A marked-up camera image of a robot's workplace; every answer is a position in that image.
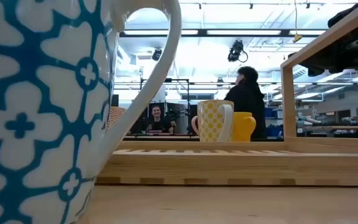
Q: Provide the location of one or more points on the plain yellow mug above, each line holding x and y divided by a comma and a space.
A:
244, 127

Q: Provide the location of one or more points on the yellow dotted white mug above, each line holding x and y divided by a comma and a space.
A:
211, 124

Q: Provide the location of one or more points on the orange striped cream mug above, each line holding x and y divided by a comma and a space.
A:
116, 115

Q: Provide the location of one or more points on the white mug blue floral pattern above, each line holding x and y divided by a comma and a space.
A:
42, 124

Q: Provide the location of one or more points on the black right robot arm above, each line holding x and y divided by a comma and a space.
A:
343, 14

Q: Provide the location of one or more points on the yellow hanging plug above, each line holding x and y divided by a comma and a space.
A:
297, 38

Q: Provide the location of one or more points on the cluttered work table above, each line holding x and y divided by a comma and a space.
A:
337, 127

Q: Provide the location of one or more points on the blue storage bin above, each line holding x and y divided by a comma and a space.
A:
273, 130
271, 112

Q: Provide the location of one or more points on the person standing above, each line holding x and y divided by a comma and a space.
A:
247, 99

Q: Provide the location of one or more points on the black ceiling beam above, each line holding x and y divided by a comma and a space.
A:
202, 32

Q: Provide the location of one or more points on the wooden slatted tray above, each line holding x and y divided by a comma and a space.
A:
228, 168

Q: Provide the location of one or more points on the person seated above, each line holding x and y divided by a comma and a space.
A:
157, 123

